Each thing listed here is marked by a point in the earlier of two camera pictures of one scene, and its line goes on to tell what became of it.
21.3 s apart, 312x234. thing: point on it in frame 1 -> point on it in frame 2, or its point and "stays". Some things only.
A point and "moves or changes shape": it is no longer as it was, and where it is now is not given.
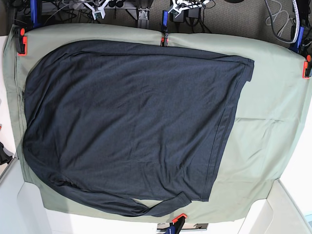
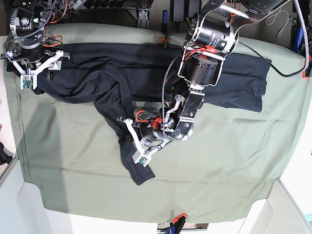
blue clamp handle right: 297,47 stays
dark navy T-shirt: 138,127 moves or changes shape
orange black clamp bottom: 177,223 stays
